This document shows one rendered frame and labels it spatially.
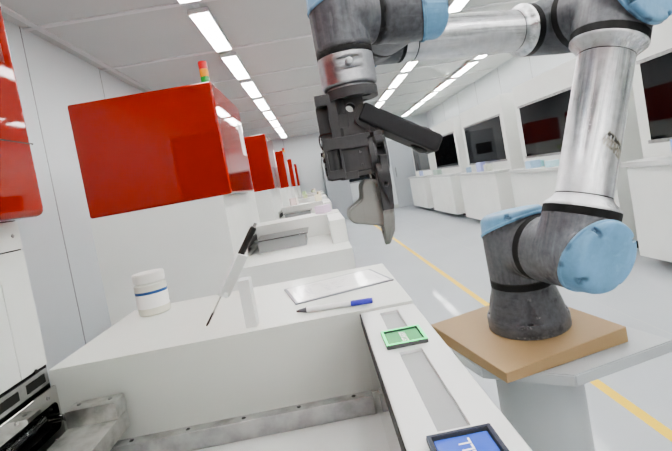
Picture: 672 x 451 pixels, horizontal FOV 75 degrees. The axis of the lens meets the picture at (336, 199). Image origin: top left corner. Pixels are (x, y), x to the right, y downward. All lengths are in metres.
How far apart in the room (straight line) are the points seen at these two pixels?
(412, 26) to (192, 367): 0.64
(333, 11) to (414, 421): 0.47
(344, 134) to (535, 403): 0.62
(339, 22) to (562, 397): 0.74
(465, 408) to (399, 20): 0.46
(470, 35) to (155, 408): 0.83
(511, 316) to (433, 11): 0.55
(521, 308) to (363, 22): 0.58
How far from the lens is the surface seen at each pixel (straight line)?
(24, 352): 0.87
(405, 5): 0.63
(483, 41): 0.86
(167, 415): 0.87
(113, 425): 0.84
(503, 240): 0.85
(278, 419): 0.77
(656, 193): 4.31
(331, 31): 0.59
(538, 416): 0.96
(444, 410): 0.48
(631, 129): 5.16
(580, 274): 0.75
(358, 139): 0.56
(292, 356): 0.80
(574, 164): 0.79
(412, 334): 0.64
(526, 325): 0.90
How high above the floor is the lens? 1.19
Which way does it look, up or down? 2 degrees down
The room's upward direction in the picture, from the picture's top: 10 degrees counter-clockwise
